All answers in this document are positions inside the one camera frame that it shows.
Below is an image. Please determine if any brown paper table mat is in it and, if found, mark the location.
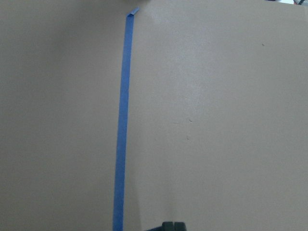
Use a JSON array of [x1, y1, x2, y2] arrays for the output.
[[0, 0, 308, 231]]

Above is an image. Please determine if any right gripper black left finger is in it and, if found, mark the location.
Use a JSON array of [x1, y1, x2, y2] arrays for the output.
[[162, 221, 174, 231]]

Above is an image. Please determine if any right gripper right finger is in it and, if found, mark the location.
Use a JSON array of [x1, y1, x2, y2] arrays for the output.
[[174, 222, 186, 231]]

